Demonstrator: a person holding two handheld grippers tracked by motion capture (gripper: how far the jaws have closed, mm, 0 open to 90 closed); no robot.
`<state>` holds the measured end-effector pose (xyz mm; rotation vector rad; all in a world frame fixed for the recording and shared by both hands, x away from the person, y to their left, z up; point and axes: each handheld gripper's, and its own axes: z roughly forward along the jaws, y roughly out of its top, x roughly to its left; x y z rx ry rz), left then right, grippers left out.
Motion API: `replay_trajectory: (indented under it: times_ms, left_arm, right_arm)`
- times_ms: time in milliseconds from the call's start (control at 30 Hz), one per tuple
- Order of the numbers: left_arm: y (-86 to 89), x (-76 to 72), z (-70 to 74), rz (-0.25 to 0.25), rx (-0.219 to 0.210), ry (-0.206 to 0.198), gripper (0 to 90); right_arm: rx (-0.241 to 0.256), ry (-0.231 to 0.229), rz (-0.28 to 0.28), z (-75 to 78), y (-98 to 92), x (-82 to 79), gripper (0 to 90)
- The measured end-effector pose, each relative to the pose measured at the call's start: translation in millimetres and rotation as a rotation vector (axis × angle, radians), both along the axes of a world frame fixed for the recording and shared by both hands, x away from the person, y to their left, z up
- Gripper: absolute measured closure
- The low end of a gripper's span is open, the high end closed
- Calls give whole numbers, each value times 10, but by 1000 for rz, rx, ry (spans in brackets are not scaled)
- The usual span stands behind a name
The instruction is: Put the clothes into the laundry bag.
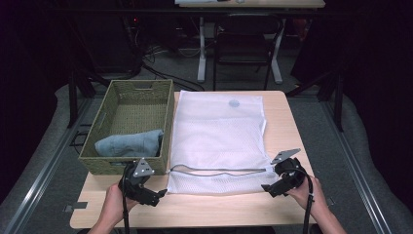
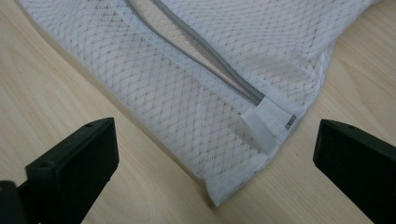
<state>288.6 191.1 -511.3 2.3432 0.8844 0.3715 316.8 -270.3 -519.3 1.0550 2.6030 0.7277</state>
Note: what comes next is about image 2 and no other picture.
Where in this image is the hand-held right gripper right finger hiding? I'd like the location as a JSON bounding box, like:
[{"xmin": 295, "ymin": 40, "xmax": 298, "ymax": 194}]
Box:
[{"xmin": 312, "ymin": 119, "xmax": 396, "ymax": 224}]

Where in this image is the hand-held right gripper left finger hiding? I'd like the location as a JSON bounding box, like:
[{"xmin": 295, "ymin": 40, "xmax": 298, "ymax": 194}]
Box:
[{"xmin": 18, "ymin": 117, "xmax": 120, "ymax": 224}]

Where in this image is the clear plastic bubble bag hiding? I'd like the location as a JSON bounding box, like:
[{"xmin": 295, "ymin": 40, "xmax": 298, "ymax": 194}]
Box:
[{"xmin": 18, "ymin": 0, "xmax": 382, "ymax": 207}]

